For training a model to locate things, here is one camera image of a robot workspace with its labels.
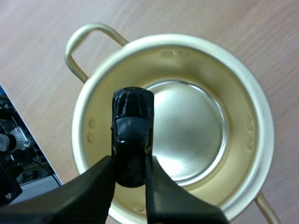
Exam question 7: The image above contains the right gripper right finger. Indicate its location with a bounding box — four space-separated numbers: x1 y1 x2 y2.
145 155 231 224

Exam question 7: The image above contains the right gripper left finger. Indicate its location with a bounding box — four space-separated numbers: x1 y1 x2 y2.
0 155 117 224

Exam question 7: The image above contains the small grey toy car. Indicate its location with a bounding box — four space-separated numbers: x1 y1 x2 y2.
110 86 155 188

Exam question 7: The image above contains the gold-coloured pot with two handles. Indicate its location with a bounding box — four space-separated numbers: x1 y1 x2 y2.
64 22 282 224

